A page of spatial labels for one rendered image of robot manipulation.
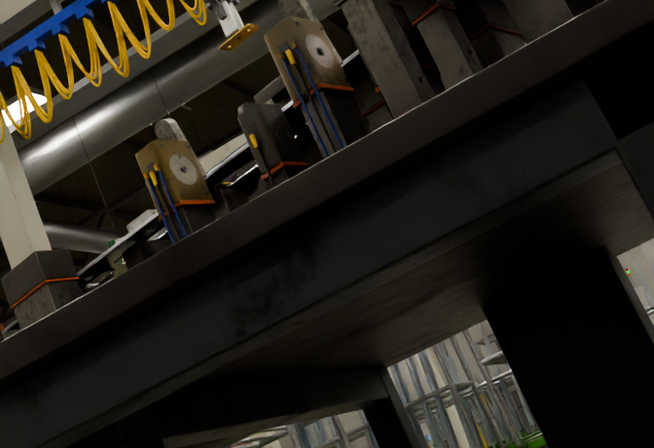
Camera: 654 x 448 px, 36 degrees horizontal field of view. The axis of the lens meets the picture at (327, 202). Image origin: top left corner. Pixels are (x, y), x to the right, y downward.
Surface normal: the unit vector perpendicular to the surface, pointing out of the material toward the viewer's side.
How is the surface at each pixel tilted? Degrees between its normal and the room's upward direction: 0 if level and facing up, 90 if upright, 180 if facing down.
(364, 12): 90
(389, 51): 90
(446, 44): 90
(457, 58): 90
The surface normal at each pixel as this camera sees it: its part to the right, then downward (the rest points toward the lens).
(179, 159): 0.71, -0.47
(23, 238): -0.37, -0.12
